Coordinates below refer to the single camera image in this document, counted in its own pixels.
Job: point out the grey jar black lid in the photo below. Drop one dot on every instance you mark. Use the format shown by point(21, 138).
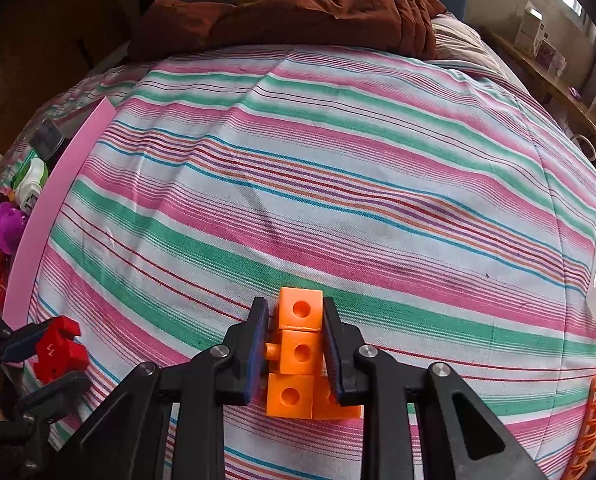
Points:
point(48, 140)

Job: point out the striped bed sheet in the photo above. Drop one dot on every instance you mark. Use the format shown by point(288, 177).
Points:
point(353, 160)

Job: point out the red plastic block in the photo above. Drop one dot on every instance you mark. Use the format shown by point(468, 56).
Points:
point(58, 352)

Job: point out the magenta plastic funnel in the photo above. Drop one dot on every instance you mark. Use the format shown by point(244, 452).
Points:
point(8, 225)

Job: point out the green white plug-in repellent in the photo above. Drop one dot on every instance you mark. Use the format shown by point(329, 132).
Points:
point(33, 180)

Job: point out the pink cardboard box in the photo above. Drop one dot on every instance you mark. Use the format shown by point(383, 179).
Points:
point(53, 200)

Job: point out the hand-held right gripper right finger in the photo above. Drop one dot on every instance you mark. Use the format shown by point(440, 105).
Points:
point(333, 355)

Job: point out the small purple object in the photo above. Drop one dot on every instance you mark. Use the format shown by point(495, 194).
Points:
point(575, 92)

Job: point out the wooden wardrobe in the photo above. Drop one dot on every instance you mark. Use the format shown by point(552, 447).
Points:
point(38, 35)

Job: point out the white carton box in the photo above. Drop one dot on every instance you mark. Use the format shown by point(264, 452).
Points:
point(528, 30)

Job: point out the brown quilt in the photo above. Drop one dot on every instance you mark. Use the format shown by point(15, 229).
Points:
point(303, 5)

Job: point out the beige pillow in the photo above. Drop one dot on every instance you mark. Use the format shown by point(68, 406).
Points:
point(468, 40)

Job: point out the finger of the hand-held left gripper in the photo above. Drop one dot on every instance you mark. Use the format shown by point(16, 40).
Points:
point(53, 395)
point(20, 345)

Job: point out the orange building block toy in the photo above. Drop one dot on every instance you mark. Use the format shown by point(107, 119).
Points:
point(298, 355)

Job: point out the purple box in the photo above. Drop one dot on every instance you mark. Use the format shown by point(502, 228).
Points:
point(548, 57)

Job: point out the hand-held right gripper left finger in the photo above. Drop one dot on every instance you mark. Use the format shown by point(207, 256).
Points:
point(258, 355)

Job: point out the orange lattice piece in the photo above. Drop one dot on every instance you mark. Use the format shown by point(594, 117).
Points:
point(590, 425)

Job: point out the wooden side table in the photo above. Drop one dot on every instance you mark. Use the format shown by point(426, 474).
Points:
point(543, 75)

